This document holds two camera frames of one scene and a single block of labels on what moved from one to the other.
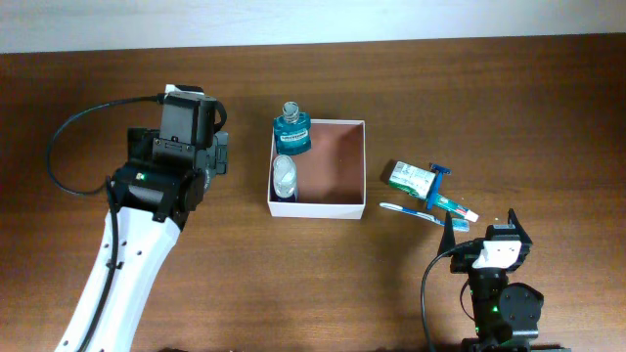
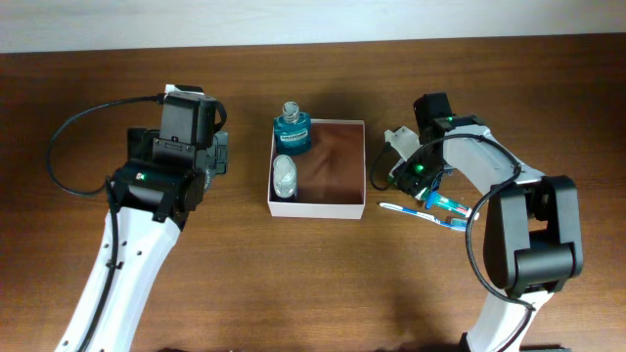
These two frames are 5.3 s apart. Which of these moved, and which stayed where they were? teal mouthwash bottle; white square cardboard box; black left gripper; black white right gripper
Moved: black white right gripper
Stayed: teal mouthwash bottle; white square cardboard box; black left gripper
